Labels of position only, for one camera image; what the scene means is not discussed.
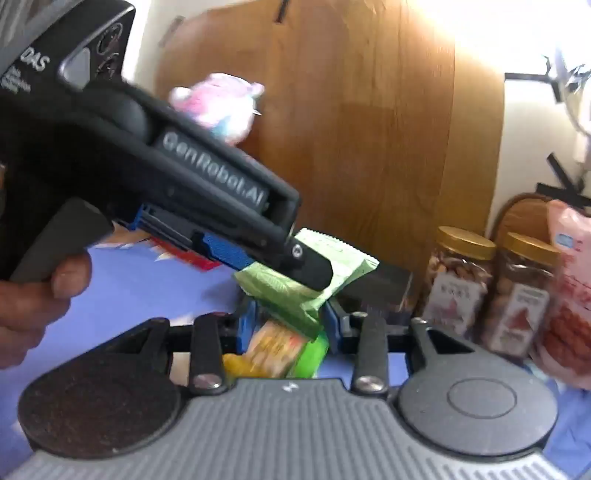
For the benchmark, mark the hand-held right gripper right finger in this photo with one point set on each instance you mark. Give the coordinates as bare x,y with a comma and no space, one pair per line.
333,325

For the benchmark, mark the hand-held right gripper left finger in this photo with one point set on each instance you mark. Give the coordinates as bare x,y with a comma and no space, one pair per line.
247,330

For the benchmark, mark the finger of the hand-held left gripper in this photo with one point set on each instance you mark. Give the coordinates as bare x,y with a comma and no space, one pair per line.
309,267

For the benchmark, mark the yellow green snack packet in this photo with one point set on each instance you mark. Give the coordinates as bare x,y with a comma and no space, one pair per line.
272,350

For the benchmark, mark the green leaf print snack packet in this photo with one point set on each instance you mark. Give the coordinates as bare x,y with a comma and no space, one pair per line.
344,263

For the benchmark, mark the person's left hand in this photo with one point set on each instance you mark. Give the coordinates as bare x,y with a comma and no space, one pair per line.
27,318

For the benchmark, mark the black box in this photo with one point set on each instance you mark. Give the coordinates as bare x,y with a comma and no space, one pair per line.
388,286

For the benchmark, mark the red box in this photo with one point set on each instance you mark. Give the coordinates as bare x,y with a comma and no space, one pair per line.
194,258

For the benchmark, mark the blue cloth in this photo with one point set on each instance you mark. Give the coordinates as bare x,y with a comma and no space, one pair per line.
138,295

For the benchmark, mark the gold lid nut jar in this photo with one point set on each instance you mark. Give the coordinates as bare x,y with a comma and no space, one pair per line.
455,281
521,304

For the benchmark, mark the pink plush toy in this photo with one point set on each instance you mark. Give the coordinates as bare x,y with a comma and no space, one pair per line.
217,108

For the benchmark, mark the large wooden board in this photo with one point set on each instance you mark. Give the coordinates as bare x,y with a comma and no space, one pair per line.
351,129

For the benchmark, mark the small round wooden board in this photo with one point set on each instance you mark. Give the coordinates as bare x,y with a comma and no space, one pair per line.
521,217

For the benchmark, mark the pink snack bag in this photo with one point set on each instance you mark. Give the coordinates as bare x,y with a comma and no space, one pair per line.
570,304

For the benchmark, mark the white wall device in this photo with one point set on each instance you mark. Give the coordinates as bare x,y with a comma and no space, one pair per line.
575,78

